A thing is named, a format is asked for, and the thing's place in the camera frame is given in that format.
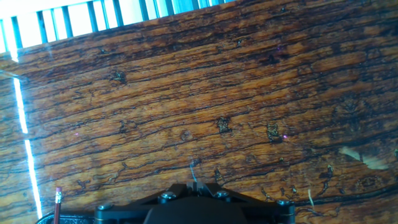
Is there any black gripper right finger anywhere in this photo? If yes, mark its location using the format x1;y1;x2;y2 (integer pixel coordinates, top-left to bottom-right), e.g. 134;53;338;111
198;183;295;224

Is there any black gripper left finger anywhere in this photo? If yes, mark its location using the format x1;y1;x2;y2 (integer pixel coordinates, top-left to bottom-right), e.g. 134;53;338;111
94;183;195;224

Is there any red pencil with eraser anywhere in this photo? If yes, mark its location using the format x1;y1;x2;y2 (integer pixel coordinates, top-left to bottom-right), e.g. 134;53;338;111
53;186;63;224

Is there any black C-clamp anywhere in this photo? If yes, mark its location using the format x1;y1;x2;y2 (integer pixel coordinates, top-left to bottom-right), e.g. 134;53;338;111
35;212;96;224

